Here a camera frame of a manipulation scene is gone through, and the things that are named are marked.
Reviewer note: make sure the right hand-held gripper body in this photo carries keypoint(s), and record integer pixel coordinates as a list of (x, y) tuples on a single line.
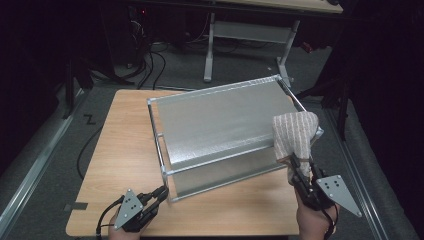
[(335, 191)]

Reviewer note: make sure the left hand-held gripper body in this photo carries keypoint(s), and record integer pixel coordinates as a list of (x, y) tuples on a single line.
[(130, 208)]

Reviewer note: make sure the beige striped towel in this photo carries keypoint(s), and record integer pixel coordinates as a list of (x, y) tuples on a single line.
[(293, 133)]

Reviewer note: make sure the grey two-tier shoe rack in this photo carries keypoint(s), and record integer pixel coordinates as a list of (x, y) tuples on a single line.
[(220, 123)]

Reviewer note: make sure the person's left hand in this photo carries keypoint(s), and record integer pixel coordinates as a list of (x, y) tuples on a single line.
[(121, 236)]

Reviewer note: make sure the person's right hand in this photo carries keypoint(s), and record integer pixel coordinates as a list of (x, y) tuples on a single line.
[(313, 221)]

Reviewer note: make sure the grey tape piece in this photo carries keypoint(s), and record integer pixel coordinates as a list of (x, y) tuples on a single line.
[(78, 206)]

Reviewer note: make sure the black metal stand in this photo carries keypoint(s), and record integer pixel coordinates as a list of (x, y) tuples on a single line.
[(342, 113), (69, 96)]

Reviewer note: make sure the small red object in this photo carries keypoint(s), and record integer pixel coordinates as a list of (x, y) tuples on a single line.
[(307, 47)]

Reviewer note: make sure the white-legged desk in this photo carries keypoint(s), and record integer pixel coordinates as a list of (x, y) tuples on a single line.
[(250, 31)]

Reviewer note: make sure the dark computer with red light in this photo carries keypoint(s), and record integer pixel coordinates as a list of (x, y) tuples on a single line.
[(138, 26)]

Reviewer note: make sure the aluminium floor rail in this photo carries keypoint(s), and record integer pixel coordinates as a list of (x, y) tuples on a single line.
[(355, 173), (30, 176)]

